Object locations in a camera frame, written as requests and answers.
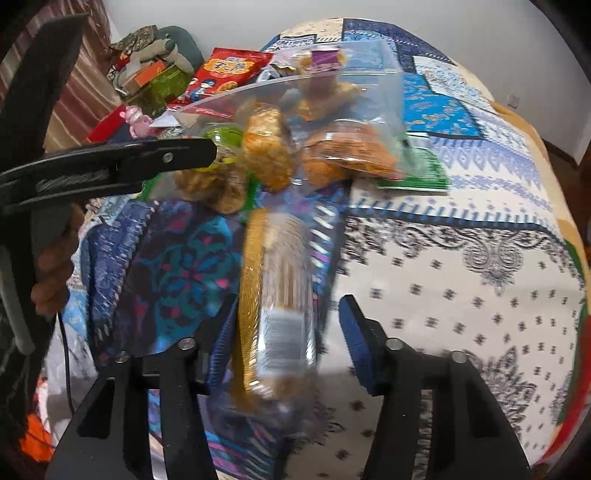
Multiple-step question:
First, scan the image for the red box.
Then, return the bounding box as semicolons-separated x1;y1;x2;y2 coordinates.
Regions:
87;113;127;144

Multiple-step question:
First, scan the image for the long clear biscuit packet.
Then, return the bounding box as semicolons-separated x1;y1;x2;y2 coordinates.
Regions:
233;210;319;404

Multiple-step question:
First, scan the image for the clear plastic container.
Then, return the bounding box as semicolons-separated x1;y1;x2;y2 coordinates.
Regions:
175;39;411;185

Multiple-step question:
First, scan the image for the orange bread packet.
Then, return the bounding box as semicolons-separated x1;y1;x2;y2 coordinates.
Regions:
300;121;450;193

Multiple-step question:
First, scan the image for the orange box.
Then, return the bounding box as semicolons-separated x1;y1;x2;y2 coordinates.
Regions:
124;60;171;90

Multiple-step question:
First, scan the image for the striped curtain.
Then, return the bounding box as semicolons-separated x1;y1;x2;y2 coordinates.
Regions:
0;0;114;153

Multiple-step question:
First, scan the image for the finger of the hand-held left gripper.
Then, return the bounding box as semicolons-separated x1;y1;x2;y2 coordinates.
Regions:
111;137;218;180
0;13;89;174

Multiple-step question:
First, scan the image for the camouflage cloth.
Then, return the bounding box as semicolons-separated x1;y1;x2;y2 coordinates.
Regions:
111;27;160;54

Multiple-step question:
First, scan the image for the pink plush toy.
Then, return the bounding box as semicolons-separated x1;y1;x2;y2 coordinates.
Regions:
121;105;154;139

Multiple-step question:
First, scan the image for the clear pastry packet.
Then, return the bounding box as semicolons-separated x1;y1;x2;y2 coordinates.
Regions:
295;48;349;77

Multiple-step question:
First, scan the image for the green cookie packet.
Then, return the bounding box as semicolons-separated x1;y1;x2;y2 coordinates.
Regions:
143;127;262;215

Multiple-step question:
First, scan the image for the person's left hand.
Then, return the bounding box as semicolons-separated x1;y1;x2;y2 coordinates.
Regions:
30;203;86;321

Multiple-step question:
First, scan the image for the thin black cable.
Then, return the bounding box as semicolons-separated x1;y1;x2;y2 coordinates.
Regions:
58;314;77;416

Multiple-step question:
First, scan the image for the grey stuffed toy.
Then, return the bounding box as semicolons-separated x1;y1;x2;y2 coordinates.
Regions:
131;39;195;75

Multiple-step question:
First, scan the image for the patchwork quilt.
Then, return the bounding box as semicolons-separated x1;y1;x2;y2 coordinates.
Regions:
60;17;591;480

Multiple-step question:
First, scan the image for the yellow puffed snack packet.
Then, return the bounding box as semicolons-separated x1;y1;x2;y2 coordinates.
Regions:
242;107;293;192

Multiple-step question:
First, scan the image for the red snack packet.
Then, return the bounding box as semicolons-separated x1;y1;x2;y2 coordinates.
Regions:
172;47;274;104

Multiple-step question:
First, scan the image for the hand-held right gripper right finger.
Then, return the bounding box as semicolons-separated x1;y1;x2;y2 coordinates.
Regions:
338;294;532;480

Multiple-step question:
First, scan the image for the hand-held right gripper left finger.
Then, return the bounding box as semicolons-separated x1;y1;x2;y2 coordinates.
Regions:
46;295;238;480

